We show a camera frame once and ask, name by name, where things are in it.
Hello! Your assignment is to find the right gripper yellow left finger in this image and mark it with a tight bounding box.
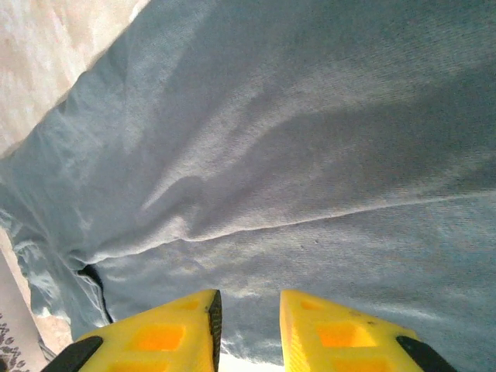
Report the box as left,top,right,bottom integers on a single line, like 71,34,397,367
40,288,223,372

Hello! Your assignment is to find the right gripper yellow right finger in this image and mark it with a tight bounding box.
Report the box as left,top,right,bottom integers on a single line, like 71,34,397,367
279,288,459,372

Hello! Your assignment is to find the grey t-shirt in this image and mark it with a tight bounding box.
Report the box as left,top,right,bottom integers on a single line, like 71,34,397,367
0,0,496,372

